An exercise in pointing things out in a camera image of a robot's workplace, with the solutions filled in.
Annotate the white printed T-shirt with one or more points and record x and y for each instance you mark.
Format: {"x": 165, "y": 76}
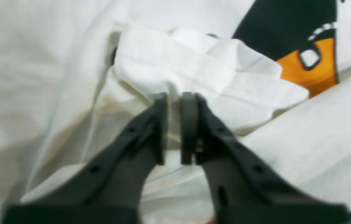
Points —
{"x": 73, "y": 73}

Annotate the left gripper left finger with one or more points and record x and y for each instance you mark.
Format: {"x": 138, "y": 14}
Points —
{"x": 109, "y": 188}

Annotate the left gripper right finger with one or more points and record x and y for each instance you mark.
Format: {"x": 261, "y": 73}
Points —
{"x": 244, "y": 189}

